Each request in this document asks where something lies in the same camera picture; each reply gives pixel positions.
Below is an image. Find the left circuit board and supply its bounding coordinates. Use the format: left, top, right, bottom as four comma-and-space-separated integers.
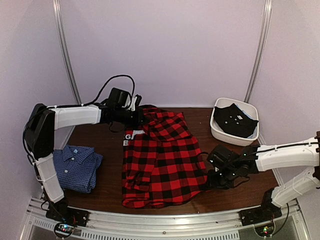
53, 222, 75, 238

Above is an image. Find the white plastic basin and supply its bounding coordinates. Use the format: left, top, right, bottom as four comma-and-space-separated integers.
210, 97, 260, 147

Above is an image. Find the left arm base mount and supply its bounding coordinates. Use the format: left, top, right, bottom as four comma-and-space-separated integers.
45, 203, 89, 227

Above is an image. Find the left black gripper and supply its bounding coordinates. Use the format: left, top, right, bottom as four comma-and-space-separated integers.
115, 107, 150, 129

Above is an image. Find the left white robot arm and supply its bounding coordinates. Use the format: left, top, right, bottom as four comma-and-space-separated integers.
22, 87, 147, 222

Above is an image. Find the folded blue checked shirt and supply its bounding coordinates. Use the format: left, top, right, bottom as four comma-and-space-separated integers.
53, 145, 103, 194

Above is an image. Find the left black cable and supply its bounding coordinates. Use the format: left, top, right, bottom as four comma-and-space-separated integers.
22, 74, 136, 161

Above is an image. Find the red black plaid shirt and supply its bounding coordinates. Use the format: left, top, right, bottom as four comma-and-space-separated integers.
121, 105, 207, 209

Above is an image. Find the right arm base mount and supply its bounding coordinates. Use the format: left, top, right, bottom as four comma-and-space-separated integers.
239, 200, 282, 226

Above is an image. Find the right aluminium frame post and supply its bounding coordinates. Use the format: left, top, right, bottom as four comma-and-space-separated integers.
244, 0, 273, 103

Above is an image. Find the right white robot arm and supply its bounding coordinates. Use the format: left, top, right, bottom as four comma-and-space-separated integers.
207, 135, 320, 221

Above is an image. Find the circuit board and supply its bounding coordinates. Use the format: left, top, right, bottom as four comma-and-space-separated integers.
53, 222, 75, 238
254, 223, 275, 238

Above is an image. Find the right circuit board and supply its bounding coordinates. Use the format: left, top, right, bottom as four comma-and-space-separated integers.
254, 223, 275, 238

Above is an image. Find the left aluminium frame post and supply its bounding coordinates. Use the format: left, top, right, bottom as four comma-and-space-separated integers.
52, 0, 82, 104

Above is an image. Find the aluminium frame post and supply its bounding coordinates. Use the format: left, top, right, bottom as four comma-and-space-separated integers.
244, 0, 273, 103
52, 0, 82, 104

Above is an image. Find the black shirt in basin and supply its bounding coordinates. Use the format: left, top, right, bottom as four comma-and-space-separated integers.
213, 103, 259, 138

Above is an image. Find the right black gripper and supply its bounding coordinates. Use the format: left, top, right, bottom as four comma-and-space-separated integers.
205, 166, 239, 190

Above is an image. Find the front aluminium rail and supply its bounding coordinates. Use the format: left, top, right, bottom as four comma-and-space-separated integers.
17, 197, 311, 240

